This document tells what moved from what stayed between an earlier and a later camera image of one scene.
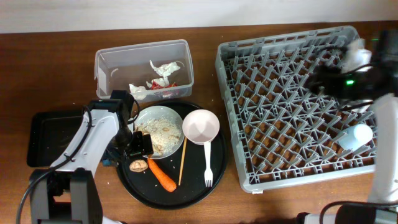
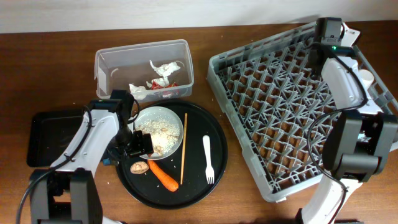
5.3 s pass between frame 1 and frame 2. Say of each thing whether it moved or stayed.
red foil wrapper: stayed
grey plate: stayed
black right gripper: moved
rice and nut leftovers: stayed
